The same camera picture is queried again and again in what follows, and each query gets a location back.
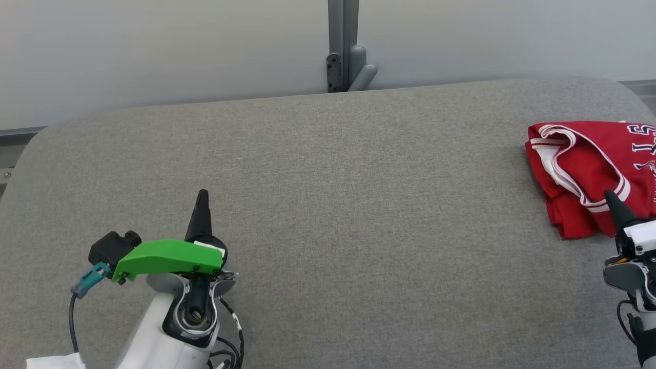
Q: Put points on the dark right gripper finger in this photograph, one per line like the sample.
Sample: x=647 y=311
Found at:
x=621 y=212

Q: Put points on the red jersey with white sleeves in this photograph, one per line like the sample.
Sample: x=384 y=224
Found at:
x=599 y=148

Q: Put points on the grey metal frame rail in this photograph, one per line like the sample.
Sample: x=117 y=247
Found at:
x=15 y=148
x=640 y=88

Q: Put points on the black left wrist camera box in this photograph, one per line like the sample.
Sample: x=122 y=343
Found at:
x=110 y=247

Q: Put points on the grey metal upright post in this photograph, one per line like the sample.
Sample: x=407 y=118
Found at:
x=342 y=25

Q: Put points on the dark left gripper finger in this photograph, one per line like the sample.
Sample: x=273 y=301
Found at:
x=201 y=220

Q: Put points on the white crumpled sheet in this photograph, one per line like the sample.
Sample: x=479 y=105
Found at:
x=56 y=362

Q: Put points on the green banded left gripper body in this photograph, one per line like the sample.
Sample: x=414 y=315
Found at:
x=169 y=256

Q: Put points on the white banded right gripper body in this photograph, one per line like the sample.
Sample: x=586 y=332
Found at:
x=640 y=238

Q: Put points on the dark perforated post bracket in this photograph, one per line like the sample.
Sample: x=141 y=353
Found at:
x=333 y=74

